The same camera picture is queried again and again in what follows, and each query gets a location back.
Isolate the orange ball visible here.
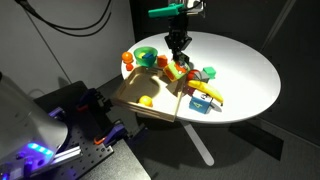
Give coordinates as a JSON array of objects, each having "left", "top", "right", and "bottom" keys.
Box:
[{"left": 121, "top": 51, "right": 134, "bottom": 64}]

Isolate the green bowl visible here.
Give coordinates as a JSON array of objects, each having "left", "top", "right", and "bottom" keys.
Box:
[{"left": 133, "top": 46, "right": 159, "bottom": 68}]

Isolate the black cable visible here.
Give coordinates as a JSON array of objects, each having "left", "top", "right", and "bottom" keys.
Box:
[
  {"left": 14, "top": 0, "right": 113, "bottom": 31},
  {"left": 49, "top": 8, "right": 113, "bottom": 38}
]

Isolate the green block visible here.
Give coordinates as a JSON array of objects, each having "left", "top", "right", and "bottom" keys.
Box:
[{"left": 202, "top": 66, "right": 217, "bottom": 80}]

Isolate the maroon block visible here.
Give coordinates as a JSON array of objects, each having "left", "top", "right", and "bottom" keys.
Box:
[{"left": 182, "top": 84, "right": 196, "bottom": 97}]

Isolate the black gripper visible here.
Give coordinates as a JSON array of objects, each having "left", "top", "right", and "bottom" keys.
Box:
[{"left": 164, "top": 14, "right": 193, "bottom": 68}]

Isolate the blue toy piece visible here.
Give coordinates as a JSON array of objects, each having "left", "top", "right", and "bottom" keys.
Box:
[{"left": 141, "top": 52, "right": 157, "bottom": 61}]

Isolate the yellow ball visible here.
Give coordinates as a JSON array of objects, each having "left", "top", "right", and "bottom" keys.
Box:
[{"left": 138, "top": 95, "right": 154, "bottom": 108}]

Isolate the silver aluminium rail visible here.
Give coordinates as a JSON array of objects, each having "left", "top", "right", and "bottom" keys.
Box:
[{"left": 33, "top": 144, "right": 83, "bottom": 175}]

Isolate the purple orange clamp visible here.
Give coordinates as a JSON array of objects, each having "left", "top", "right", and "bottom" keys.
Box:
[
  {"left": 93, "top": 120, "right": 126, "bottom": 146},
  {"left": 75, "top": 87, "right": 113, "bottom": 113}
]

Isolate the multicoloured square plush toy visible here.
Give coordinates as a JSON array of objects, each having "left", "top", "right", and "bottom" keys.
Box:
[{"left": 162, "top": 60, "right": 192, "bottom": 83}]

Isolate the orange cube block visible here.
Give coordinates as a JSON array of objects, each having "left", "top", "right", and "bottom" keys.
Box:
[{"left": 156, "top": 54, "right": 169, "bottom": 69}]

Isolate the black robot stand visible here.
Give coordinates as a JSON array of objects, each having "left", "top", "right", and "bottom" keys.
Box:
[{"left": 33, "top": 80, "right": 152, "bottom": 180}]

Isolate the blue number plush cube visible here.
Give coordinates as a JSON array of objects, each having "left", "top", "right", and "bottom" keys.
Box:
[{"left": 188, "top": 91, "right": 214, "bottom": 115}]

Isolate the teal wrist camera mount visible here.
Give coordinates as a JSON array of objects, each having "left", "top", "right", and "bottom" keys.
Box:
[{"left": 147, "top": 3, "right": 185, "bottom": 19}]

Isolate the white table leg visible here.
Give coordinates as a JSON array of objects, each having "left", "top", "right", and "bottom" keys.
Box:
[{"left": 181, "top": 120, "right": 215, "bottom": 167}]

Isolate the yellow toy banana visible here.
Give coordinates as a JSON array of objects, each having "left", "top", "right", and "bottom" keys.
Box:
[{"left": 187, "top": 79, "right": 225, "bottom": 107}]

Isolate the grey block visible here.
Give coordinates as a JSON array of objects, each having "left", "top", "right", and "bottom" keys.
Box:
[{"left": 199, "top": 70, "right": 211, "bottom": 84}]

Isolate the red ball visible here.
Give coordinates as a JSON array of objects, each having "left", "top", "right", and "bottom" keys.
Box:
[{"left": 186, "top": 68, "right": 201, "bottom": 82}]

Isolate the black perforated mounting board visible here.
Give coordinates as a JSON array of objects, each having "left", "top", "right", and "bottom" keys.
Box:
[{"left": 49, "top": 98, "right": 115, "bottom": 180}]

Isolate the wooden box tray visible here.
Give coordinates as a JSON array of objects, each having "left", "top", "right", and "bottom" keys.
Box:
[{"left": 110, "top": 65, "right": 185, "bottom": 123}]

